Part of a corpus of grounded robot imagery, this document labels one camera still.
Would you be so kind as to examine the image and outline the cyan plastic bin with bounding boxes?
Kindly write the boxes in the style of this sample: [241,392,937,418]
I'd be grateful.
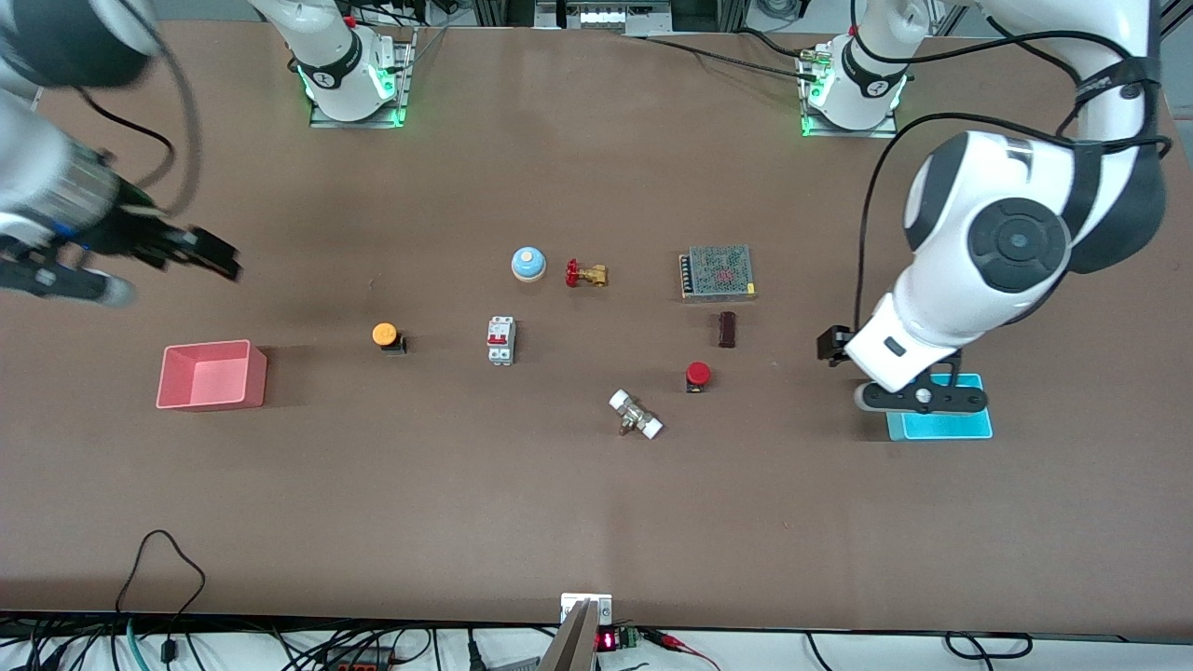
[885,373,994,442]

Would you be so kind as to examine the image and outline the pink plastic bin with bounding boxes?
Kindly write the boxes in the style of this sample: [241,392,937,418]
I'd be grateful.
[156,339,268,411]

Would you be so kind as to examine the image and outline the metal mesh power supply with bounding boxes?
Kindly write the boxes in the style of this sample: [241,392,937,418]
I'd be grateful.
[679,244,758,304]

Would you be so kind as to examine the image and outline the metal fitting white caps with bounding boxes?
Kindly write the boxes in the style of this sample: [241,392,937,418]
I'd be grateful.
[609,389,665,441]

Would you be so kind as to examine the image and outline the red clip lead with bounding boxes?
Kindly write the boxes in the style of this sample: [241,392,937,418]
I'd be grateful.
[641,630,720,671]

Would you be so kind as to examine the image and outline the grey metal bar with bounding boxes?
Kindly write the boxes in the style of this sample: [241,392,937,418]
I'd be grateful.
[538,600,598,671]

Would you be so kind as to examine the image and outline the silver box device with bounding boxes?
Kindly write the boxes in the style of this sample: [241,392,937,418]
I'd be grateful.
[535,0,674,34]

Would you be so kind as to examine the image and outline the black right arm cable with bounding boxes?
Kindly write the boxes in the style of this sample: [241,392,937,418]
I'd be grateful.
[75,0,202,217]

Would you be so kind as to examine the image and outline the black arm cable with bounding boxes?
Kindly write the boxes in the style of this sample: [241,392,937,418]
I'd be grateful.
[75,0,202,217]
[852,0,1173,329]

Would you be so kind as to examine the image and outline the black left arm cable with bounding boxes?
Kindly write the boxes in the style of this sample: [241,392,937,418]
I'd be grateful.
[852,0,1173,329]

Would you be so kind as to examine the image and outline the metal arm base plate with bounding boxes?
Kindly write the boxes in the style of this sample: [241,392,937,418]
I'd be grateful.
[309,26,418,130]
[799,47,899,140]

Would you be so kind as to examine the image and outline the black looped cable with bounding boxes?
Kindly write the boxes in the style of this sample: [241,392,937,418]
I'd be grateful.
[115,529,207,664]

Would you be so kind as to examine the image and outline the black cable on table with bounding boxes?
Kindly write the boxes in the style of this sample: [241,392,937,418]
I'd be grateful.
[641,26,823,72]

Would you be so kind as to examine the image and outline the black coiled cable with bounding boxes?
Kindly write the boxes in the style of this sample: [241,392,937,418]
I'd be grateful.
[945,631,1035,662]

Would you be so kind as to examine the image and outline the white metal bracket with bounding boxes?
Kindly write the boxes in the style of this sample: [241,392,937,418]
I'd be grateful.
[560,592,614,626]

